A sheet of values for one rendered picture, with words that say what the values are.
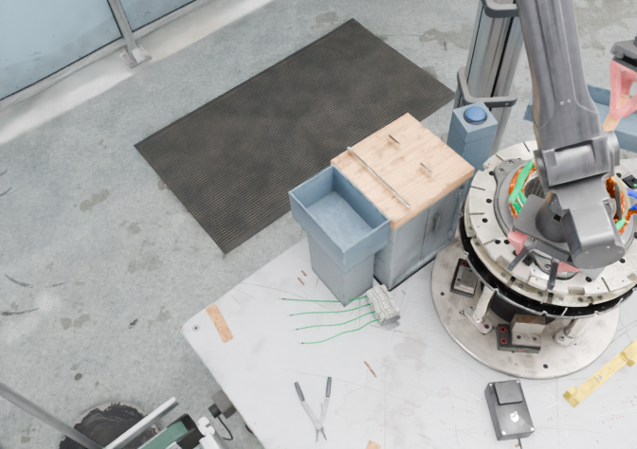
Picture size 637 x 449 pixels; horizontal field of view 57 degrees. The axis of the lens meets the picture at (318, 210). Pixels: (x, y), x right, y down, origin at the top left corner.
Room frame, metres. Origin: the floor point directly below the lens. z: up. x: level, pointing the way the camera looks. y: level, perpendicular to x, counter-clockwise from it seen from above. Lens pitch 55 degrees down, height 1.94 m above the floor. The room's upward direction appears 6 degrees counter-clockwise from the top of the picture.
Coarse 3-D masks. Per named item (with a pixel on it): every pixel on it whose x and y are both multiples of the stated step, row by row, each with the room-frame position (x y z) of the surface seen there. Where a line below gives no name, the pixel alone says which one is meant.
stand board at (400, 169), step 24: (408, 120) 0.80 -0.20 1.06; (360, 144) 0.75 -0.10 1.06; (384, 144) 0.75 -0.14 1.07; (408, 144) 0.74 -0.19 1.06; (432, 144) 0.74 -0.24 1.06; (360, 168) 0.70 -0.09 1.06; (384, 168) 0.69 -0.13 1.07; (408, 168) 0.68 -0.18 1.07; (432, 168) 0.68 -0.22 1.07; (456, 168) 0.67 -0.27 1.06; (384, 192) 0.63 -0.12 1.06; (408, 192) 0.63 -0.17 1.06; (432, 192) 0.62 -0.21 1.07; (408, 216) 0.58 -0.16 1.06
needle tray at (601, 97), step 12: (588, 84) 0.86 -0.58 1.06; (600, 96) 0.84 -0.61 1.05; (528, 108) 0.82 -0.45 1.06; (600, 108) 0.82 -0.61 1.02; (528, 120) 0.81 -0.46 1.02; (600, 120) 0.79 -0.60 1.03; (624, 120) 0.78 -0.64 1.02; (636, 120) 0.78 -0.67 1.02; (624, 132) 0.72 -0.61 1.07; (636, 132) 0.75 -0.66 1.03; (624, 144) 0.71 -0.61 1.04; (636, 144) 0.70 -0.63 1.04
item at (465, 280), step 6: (462, 270) 0.58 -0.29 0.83; (468, 270) 0.58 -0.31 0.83; (462, 276) 0.56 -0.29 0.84; (468, 276) 0.56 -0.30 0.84; (474, 276) 0.56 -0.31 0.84; (456, 282) 0.55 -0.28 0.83; (462, 282) 0.54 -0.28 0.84; (468, 282) 0.54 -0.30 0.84; (474, 282) 0.54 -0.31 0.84; (456, 288) 0.54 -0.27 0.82; (462, 288) 0.54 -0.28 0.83; (468, 288) 0.53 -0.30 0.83; (474, 288) 0.53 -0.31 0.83
